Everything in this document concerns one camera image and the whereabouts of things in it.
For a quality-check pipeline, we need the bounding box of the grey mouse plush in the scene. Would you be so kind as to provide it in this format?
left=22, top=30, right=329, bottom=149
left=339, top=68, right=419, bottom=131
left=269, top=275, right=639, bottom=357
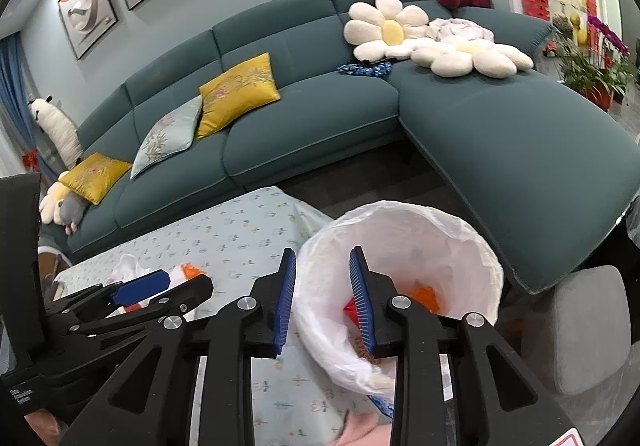
left=54, top=193, right=87, bottom=236

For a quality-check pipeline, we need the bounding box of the blue curtain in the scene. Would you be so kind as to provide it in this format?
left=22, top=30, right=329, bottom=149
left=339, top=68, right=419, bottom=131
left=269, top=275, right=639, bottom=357
left=0, top=34, right=58, bottom=177

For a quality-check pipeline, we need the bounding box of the waste bin with white liner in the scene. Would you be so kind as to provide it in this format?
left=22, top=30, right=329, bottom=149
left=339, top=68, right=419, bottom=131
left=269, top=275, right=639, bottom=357
left=290, top=200, right=505, bottom=397

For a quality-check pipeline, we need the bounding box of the yellow gourd ornament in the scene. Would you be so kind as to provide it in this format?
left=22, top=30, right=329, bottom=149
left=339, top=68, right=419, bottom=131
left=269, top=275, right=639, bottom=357
left=570, top=11, right=588, bottom=44

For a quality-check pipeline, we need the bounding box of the light blue embroidered cushion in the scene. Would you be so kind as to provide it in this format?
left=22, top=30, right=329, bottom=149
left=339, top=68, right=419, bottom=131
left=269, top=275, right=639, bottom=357
left=130, top=95, right=203, bottom=180

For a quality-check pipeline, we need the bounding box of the green potted plant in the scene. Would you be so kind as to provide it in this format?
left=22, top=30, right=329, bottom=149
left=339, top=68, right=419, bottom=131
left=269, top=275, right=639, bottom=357
left=552, top=39, right=631, bottom=110

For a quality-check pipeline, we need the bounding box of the white flower cushion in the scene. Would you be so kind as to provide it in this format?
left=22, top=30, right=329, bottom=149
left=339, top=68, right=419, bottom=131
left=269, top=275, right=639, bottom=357
left=343, top=0, right=431, bottom=62
left=410, top=37, right=533, bottom=78
left=39, top=171, right=71, bottom=226

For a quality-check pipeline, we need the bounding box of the grey upholstered stool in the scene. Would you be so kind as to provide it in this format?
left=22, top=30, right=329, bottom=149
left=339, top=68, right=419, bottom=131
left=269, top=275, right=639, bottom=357
left=520, top=265, right=632, bottom=397

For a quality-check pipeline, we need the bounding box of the orange plastic bag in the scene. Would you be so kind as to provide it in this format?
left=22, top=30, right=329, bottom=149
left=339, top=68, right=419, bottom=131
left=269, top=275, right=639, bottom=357
left=407, top=283, right=443, bottom=314

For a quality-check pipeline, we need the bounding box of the yellow embroidered cushion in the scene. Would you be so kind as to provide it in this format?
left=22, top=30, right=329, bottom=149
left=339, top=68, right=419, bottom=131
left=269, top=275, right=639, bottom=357
left=58, top=152, right=133, bottom=205
left=196, top=52, right=281, bottom=140

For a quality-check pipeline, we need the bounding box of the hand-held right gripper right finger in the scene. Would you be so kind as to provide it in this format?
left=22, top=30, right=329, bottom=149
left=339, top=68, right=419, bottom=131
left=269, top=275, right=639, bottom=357
left=348, top=246, right=576, bottom=446

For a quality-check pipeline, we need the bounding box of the white tissue paper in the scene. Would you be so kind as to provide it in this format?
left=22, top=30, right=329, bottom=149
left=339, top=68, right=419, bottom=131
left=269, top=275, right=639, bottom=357
left=112, top=253, right=166, bottom=284

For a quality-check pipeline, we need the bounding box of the blue patterned cloth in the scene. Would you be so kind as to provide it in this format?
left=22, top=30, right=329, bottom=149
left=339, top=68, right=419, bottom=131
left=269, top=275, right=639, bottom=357
left=337, top=59, right=396, bottom=77

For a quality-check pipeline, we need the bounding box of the teal corner sofa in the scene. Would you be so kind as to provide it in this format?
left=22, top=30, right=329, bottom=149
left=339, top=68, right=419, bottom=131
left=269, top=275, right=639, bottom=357
left=37, top=0, right=640, bottom=297

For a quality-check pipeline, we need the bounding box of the white crumpled garment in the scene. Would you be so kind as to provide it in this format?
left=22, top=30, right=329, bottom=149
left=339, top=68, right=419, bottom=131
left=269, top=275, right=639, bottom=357
left=425, top=18, right=496, bottom=44

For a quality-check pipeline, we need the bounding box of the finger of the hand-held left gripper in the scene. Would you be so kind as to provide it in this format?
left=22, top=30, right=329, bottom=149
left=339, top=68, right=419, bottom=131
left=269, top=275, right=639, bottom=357
left=65, top=275, right=214, bottom=333
left=47, top=269, right=172, bottom=323

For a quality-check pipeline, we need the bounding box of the long white plush toy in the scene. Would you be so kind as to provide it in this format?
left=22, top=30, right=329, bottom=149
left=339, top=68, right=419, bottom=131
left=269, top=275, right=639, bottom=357
left=27, top=95, right=83, bottom=166

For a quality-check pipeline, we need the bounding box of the small framed painting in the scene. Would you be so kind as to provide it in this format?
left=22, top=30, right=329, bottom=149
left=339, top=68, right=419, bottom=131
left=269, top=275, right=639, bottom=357
left=57, top=0, right=121, bottom=60

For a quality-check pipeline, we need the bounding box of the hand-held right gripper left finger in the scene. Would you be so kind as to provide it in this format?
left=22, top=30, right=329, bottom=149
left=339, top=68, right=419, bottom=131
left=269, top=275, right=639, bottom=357
left=60, top=249, right=297, bottom=446

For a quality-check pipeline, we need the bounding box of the floral light blue tablecloth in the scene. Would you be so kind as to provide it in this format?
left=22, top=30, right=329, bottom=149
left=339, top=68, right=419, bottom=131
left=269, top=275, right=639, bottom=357
left=52, top=185, right=396, bottom=446

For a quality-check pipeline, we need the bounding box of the purple orchid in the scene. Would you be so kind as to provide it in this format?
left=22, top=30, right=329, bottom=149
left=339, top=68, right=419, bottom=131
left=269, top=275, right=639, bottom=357
left=587, top=14, right=632, bottom=54

